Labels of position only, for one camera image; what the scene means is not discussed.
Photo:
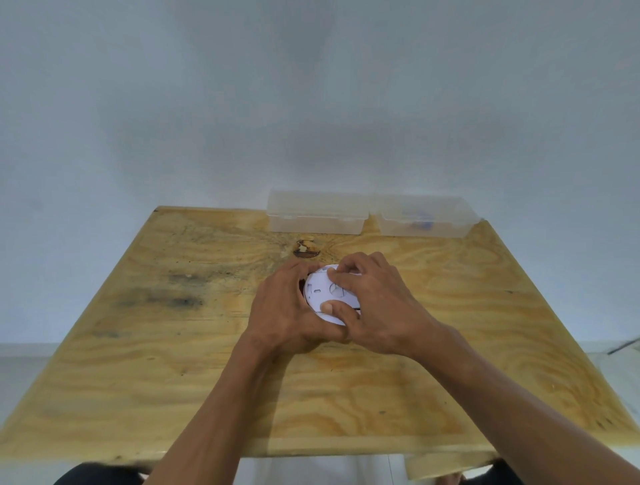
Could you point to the white round smoke detector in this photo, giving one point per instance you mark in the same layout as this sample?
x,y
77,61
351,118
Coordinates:
x,y
320,292

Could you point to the person's left thumb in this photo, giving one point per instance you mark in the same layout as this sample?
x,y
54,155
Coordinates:
x,y
332,337

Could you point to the person's dark trouser leg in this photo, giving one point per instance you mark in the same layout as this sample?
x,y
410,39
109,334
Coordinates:
x,y
100,475
495,474

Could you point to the person's left hand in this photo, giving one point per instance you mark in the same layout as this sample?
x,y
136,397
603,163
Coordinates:
x,y
280,315

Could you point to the clear plastic storage box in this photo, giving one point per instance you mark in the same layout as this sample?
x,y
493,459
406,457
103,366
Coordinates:
x,y
317,212
425,215

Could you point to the blue item in box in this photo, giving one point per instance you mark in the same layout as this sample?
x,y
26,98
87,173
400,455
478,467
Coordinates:
x,y
421,225

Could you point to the wooden table brace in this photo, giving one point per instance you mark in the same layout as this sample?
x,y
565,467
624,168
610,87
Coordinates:
x,y
445,464

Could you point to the person's left forearm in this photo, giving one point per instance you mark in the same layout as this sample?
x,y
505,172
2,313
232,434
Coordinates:
x,y
225,414

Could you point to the person's right forearm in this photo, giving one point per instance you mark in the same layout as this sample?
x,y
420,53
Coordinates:
x,y
520,414

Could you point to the person's right thumb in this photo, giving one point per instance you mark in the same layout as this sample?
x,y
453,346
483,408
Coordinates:
x,y
337,311

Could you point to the person's right hand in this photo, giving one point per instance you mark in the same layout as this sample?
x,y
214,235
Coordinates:
x,y
385,315

